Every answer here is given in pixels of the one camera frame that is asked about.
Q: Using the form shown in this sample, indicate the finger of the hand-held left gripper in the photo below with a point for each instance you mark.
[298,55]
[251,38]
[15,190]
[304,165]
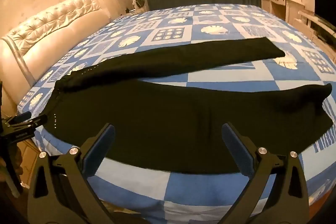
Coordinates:
[19,118]
[38,121]

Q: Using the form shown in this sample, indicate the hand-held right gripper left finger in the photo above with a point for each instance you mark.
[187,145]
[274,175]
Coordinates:
[99,149]

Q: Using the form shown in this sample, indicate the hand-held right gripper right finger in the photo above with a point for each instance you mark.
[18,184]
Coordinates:
[237,150]

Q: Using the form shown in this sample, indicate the black pants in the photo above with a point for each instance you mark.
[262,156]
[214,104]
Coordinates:
[157,121]

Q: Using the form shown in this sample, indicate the wooden nightstand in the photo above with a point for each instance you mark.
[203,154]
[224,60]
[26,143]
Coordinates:
[29,150]

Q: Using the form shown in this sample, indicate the blue patterned bedspread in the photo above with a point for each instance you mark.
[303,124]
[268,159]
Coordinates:
[210,77]

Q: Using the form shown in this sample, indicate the cream tufted headboard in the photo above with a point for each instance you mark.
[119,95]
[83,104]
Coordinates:
[65,24]

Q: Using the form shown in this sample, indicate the white television stand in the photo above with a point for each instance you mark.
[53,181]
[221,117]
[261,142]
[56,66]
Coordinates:
[315,27]

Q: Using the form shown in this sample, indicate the black television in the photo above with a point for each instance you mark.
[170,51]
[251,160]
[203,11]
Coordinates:
[324,1]

